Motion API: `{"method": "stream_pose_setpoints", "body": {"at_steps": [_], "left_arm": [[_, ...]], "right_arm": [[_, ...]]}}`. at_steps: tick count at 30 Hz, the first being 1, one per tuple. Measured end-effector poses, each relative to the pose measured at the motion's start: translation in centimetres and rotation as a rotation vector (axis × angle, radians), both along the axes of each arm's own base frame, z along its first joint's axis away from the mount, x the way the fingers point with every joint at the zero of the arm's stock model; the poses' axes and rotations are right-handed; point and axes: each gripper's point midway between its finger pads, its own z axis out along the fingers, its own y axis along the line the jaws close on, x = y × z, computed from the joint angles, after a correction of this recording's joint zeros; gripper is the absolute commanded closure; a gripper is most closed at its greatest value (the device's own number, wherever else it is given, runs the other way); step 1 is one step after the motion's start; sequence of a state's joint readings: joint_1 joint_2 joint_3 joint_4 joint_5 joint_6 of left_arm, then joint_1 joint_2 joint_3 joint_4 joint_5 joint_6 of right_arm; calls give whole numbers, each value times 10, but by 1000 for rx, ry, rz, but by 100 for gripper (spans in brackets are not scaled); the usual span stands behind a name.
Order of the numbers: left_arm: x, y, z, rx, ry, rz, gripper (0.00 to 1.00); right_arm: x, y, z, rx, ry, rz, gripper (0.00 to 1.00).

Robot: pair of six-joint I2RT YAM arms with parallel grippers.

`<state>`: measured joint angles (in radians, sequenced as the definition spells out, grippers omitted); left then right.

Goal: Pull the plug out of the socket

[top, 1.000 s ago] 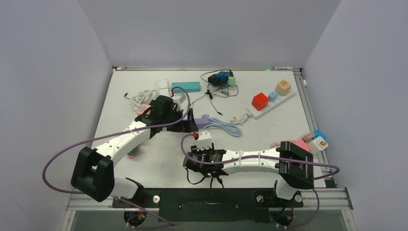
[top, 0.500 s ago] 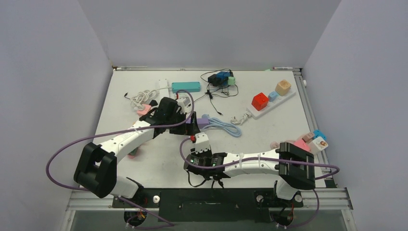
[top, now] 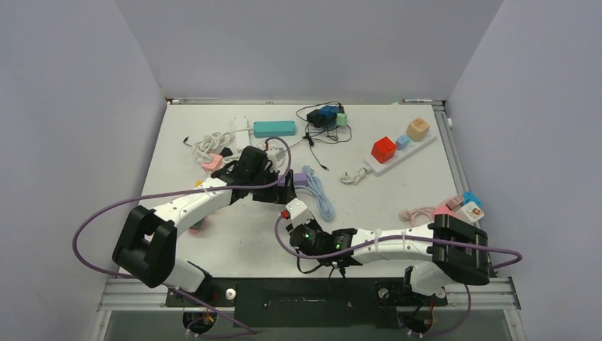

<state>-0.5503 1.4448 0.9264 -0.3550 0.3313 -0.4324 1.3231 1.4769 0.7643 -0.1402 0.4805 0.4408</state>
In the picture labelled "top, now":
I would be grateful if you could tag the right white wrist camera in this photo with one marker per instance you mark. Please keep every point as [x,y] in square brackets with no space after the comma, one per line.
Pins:
[297,213]

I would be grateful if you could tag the beige small plug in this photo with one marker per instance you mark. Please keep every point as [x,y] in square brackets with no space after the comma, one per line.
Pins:
[455,203]

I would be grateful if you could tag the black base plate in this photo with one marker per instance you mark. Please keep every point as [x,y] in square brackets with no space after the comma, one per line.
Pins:
[318,302]

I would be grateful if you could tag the red cube adapter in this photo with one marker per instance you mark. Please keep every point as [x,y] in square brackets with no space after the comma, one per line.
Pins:
[383,150]

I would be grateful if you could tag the pink cube socket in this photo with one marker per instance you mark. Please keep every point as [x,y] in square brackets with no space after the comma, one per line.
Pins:
[215,164]

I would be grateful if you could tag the purple power strip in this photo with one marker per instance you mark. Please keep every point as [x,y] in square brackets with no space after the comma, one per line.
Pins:
[300,179]

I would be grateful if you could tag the long white power strip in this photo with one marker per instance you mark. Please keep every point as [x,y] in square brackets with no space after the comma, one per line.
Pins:
[379,169]

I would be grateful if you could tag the light green adapter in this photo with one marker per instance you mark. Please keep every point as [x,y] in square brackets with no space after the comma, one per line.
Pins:
[341,119]

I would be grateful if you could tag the teal power strip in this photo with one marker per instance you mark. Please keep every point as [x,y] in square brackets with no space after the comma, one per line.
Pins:
[265,129]

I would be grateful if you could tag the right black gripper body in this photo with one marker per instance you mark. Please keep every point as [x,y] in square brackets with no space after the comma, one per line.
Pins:
[313,222]

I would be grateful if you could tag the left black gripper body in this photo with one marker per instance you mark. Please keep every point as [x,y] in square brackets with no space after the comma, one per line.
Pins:
[275,195]

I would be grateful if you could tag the tan cube adapter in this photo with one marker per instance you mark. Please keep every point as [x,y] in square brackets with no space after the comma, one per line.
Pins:
[417,129]

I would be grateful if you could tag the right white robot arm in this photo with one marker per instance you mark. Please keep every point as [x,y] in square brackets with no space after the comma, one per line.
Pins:
[445,251]

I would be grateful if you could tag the blue small plug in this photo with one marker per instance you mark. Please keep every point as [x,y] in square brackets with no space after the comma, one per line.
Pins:
[468,197]

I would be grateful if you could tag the small white power strip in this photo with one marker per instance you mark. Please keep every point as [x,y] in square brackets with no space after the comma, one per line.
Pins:
[241,133]

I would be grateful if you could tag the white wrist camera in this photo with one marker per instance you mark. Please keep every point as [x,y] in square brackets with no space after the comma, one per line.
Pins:
[297,213]
[276,154]

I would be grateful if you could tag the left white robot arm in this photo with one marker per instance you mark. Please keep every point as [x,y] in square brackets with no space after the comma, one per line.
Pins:
[146,247]

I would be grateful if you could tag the white picture cube adapter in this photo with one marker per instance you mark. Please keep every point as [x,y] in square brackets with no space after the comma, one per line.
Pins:
[470,213]

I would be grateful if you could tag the small blue adapter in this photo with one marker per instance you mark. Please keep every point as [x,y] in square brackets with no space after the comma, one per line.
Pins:
[402,142]

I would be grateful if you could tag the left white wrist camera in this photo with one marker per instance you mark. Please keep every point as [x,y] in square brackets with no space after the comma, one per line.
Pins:
[276,154]

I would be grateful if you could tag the pink square adapter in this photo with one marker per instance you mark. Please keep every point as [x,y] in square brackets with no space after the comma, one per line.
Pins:
[443,210]

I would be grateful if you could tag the black power adapter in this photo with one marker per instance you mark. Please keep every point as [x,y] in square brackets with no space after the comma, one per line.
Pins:
[317,118]

